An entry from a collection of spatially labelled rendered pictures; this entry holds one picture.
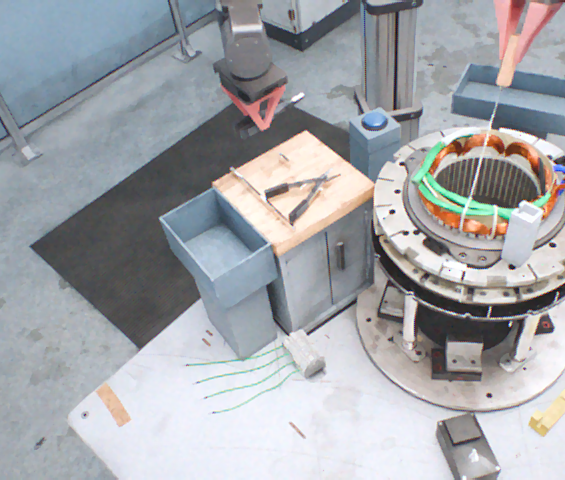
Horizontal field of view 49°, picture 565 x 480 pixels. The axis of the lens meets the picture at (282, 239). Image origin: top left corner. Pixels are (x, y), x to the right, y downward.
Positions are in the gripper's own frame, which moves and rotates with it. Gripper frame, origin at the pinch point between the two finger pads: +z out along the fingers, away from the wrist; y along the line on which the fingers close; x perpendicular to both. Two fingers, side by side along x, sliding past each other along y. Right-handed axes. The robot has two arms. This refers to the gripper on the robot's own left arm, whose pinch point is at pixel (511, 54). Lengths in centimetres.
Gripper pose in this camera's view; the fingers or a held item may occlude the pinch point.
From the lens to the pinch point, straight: 81.7
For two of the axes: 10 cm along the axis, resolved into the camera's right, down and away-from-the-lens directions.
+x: 5.9, -3.6, 7.2
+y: 8.0, 4.0, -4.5
